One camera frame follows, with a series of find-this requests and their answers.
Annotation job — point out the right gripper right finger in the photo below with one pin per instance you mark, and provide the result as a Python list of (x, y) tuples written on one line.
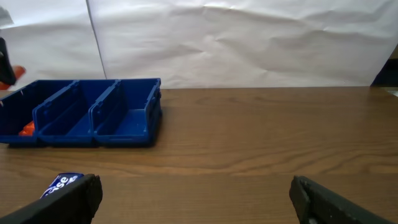
[(323, 205)]

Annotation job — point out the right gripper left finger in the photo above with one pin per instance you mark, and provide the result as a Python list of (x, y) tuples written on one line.
[(68, 205)]

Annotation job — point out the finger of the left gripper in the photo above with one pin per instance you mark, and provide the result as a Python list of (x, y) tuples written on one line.
[(4, 68)]

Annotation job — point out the orange candy box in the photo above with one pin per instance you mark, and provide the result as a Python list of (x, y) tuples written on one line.
[(28, 129), (19, 71)]

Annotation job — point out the blue candy pack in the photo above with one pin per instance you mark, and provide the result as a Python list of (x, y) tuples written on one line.
[(60, 182)]

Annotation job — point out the blue tray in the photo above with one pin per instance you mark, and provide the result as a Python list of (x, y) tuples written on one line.
[(124, 124)]

